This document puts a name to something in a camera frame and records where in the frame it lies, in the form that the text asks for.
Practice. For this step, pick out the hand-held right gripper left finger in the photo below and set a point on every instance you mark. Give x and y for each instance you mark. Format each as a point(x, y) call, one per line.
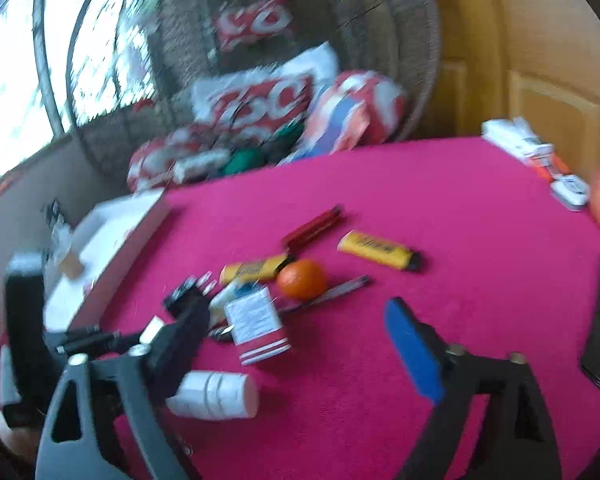
point(180, 345)

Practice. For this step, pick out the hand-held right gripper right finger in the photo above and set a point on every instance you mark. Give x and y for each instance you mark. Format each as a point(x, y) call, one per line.
point(415, 355)

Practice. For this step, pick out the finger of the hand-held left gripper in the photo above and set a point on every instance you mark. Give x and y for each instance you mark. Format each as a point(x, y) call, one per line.
point(100, 344)
point(82, 331)

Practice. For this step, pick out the white plastic bottle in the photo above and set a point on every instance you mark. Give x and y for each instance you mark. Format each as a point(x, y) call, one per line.
point(215, 395)

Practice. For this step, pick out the white tray red sides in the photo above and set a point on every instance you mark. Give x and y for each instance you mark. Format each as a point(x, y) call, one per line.
point(105, 230)

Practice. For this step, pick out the yellow lighter black base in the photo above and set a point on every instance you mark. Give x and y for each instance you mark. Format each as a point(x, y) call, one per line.
point(375, 250)

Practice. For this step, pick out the orange fruit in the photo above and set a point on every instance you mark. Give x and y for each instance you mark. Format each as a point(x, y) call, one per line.
point(302, 281)

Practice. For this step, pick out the person's left hand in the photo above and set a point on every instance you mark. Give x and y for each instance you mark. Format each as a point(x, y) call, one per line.
point(12, 435)

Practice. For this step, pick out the black metal clip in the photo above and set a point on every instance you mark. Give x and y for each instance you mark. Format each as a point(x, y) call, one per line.
point(187, 290)

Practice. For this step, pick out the cream tube white cap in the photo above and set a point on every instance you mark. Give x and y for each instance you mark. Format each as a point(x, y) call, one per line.
point(227, 295)

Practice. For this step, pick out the white carton red stripes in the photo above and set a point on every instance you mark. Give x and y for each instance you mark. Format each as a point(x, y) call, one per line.
point(257, 327)

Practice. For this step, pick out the black figure ornament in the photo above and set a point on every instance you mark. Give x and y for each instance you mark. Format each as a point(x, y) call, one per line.
point(54, 212)

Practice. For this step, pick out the orange cloth strip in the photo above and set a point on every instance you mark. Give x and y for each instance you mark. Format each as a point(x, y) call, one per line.
point(0, 190)

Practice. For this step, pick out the pink tablecloth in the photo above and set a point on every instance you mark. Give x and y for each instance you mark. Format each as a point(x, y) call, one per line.
point(455, 220)

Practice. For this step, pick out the red slim box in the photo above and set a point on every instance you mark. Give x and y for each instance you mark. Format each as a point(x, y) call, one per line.
point(312, 230)

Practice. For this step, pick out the white power strip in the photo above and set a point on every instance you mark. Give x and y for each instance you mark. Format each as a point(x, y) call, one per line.
point(200, 166)

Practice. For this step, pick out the red white round seat cushion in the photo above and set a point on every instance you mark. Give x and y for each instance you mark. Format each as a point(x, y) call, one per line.
point(165, 157)

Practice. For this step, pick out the green cloth item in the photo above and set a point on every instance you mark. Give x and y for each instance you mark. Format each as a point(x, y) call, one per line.
point(242, 161)

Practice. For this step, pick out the small white device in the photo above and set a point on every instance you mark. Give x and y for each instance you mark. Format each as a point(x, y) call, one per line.
point(571, 192)

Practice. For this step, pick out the orange plastic tool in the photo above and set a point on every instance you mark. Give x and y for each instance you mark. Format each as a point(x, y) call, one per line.
point(552, 167)

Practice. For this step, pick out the white cardboard box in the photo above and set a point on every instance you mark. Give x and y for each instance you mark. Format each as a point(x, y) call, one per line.
point(517, 142)

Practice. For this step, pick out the plaid pink blue cushion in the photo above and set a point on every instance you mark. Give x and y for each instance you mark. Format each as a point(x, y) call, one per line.
point(337, 127)

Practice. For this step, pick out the red white patterned cushion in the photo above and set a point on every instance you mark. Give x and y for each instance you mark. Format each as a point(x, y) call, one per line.
point(262, 102)

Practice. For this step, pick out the red white bolster cushion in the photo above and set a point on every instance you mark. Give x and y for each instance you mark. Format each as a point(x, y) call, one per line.
point(380, 100)

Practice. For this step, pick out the metal chair stand pole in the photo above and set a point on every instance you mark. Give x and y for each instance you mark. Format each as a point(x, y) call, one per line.
point(42, 50)

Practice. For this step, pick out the wooden door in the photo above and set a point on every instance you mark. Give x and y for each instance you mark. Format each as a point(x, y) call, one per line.
point(545, 110)

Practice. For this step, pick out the white pillow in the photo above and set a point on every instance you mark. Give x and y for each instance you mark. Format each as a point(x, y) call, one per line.
point(315, 62)

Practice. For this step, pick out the wicker hanging egg chair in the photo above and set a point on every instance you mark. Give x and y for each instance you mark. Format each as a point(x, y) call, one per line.
point(190, 20)

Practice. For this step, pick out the small red patterned cushion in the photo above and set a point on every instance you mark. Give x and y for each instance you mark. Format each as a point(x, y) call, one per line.
point(252, 22)

